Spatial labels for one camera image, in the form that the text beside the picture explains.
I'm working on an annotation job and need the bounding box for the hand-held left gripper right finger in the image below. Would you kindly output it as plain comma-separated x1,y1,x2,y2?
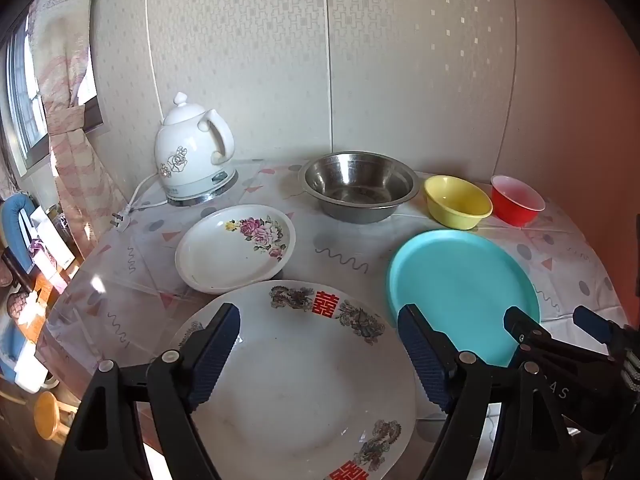
397,304,588,480

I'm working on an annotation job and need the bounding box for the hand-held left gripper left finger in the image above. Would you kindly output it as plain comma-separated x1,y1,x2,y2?
54,303,242,480

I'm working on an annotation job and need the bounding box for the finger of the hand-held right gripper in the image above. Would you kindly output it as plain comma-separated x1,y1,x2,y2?
574,306,626,348
504,306,551,348

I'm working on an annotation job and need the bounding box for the teal plastic plate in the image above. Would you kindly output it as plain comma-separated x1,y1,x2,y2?
386,230,542,368

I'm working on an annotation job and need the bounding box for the large white dragon-print plate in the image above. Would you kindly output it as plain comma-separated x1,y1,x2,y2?
167,280,418,480

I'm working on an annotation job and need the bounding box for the red plastic bowl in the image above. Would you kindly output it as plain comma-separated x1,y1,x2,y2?
490,175,546,227

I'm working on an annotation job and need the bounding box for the yellow plastic bowl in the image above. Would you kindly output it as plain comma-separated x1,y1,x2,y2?
424,175,493,231

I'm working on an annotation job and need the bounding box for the stainless steel bowl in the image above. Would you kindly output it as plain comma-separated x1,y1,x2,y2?
298,151,420,224

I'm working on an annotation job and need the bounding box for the white floral plate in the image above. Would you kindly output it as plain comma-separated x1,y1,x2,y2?
174,204,297,295

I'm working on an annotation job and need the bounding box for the patterned translucent tablecloth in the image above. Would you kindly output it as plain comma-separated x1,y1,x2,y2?
35,157,631,480

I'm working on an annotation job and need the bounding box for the light wooden stool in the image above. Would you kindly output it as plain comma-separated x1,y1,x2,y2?
34,391,77,442

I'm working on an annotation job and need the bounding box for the white floral electric kettle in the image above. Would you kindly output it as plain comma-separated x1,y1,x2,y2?
154,92,237,207

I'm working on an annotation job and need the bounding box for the white cardboard box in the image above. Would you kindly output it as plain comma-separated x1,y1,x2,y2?
30,206,76,283

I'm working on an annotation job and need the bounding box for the patterned cloth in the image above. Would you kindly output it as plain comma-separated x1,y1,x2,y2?
6,292,38,323

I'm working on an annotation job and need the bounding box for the pink patterned curtain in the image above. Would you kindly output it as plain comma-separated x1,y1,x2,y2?
27,0,113,256

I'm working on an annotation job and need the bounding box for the blue padded chair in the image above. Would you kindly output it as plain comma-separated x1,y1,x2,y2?
0,195,36,276

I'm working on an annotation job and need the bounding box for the white kettle power cord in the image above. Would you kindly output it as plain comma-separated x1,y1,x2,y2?
111,172,173,235

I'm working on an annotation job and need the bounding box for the thin white wall cable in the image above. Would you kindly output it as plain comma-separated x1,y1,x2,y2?
144,0,165,126

